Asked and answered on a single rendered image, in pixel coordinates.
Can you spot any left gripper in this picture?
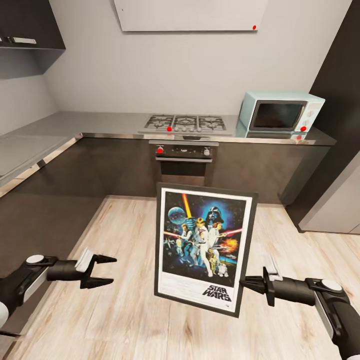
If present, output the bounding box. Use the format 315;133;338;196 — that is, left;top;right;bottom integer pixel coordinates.
61;254;117;289

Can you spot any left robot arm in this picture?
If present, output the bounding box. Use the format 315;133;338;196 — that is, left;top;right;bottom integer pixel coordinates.
0;248;117;329

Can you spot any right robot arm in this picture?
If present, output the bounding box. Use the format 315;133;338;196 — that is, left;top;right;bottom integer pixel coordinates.
239;252;360;360

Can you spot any poster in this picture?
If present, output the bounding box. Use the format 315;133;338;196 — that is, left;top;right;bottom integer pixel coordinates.
154;182;259;319

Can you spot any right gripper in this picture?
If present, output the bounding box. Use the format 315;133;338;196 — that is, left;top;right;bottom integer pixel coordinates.
239;266;298;307

